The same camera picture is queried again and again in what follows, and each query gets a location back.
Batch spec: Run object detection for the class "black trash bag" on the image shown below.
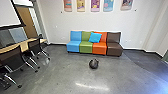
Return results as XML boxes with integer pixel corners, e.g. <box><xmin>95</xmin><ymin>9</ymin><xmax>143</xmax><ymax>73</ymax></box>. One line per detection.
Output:
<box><xmin>88</xmin><ymin>58</ymin><xmax>100</xmax><ymax>70</ymax></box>

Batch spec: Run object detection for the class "wall poster with orange print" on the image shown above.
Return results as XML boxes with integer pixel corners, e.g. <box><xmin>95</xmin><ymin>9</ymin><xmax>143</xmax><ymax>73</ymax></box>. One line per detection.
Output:
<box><xmin>63</xmin><ymin>0</ymin><xmax>73</xmax><ymax>13</ymax></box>

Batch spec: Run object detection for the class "brown sofa seat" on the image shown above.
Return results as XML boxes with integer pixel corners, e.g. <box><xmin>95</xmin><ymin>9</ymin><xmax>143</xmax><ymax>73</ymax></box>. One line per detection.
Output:
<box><xmin>106</xmin><ymin>32</ymin><xmax>124</xmax><ymax>57</ymax></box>

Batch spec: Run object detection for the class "wall poster with cyan print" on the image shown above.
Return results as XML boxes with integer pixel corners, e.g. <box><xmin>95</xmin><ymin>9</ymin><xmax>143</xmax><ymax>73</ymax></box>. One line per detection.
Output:
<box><xmin>102</xmin><ymin>0</ymin><xmax>115</xmax><ymax>13</ymax></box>

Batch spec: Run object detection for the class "wall poster with yellow print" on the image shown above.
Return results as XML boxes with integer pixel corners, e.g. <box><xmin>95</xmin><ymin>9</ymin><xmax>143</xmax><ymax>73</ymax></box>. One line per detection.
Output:
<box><xmin>76</xmin><ymin>0</ymin><xmax>86</xmax><ymax>13</ymax></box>

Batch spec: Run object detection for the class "cyan square pillow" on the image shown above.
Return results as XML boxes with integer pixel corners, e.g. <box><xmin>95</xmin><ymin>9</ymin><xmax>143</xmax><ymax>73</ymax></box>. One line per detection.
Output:
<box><xmin>88</xmin><ymin>32</ymin><xmax>103</xmax><ymax>44</ymax></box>

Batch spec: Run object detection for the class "brown wooden door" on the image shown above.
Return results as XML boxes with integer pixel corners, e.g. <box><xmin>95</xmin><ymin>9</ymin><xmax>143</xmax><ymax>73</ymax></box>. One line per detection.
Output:
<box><xmin>15</xmin><ymin>5</ymin><xmax>39</xmax><ymax>40</ymax></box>

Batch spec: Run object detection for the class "long wooden table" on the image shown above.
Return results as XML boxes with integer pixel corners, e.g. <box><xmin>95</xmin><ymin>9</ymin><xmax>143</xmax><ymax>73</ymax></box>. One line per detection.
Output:
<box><xmin>0</xmin><ymin>38</ymin><xmax>48</xmax><ymax>56</ymax></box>

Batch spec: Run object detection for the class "blue sofa seat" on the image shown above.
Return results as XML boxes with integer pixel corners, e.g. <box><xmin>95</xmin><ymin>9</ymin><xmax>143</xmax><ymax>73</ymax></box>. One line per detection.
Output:
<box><xmin>66</xmin><ymin>30</ymin><xmax>83</xmax><ymax>54</ymax></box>

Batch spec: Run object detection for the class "green sofa seat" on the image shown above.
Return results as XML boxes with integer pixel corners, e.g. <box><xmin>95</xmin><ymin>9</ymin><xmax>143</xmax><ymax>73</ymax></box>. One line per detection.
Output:
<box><xmin>79</xmin><ymin>31</ymin><xmax>95</xmax><ymax>54</ymax></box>

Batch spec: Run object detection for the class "white wall board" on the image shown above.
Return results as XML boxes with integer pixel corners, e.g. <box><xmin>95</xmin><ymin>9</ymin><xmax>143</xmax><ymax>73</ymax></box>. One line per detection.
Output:
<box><xmin>0</xmin><ymin>0</ymin><xmax>26</xmax><ymax>30</ymax></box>

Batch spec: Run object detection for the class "wall poster with beige print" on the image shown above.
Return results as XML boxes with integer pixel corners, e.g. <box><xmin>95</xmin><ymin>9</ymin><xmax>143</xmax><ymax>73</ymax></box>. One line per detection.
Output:
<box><xmin>120</xmin><ymin>0</ymin><xmax>134</xmax><ymax>11</ymax></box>

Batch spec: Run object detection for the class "orange sofa seat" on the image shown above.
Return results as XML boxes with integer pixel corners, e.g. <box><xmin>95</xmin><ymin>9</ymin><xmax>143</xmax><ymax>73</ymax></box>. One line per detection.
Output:
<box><xmin>92</xmin><ymin>31</ymin><xmax>109</xmax><ymax>56</ymax></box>

